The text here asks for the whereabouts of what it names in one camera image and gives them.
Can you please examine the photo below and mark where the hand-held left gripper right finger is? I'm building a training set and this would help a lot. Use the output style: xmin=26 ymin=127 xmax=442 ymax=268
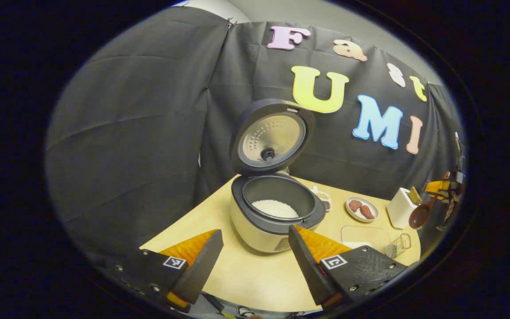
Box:
xmin=288 ymin=225 xmax=410 ymax=311

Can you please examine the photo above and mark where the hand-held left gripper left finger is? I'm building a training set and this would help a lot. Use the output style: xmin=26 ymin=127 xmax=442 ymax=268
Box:
xmin=104 ymin=229 xmax=224 ymax=313

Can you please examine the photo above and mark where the brown wooden spoon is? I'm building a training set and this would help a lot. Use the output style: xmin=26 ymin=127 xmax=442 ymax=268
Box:
xmin=409 ymin=195 xmax=437 ymax=230

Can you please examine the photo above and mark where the grey rice cooker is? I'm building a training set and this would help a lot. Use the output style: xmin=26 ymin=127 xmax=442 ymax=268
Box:
xmin=230 ymin=98 xmax=326 ymax=254

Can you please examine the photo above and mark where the white rice heap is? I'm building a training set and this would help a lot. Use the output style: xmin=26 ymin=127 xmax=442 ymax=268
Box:
xmin=252 ymin=199 xmax=299 ymax=218

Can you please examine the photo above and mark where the wire chopstick holder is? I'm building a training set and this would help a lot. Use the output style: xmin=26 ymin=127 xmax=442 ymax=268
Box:
xmin=386 ymin=233 xmax=412 ymax=259

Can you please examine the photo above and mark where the white toaster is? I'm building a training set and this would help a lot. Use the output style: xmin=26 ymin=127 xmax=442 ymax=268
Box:
xmin=386 ymin=188 xmax=419 ymax=230

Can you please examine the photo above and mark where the clear rectangular tray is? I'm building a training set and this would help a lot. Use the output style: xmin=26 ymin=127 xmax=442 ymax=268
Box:
xmin=341 ymin=225 xmax=392 ymax=255

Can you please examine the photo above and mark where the white divided grain dish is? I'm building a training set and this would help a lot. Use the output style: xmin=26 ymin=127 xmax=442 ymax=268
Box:
xmin=310 ymin=186 xmax=333 ymax=212

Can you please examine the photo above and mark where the white round plate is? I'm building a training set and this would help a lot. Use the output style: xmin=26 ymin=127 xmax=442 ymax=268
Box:
xmin=346 ymin=196 xmax=379 ymax=223

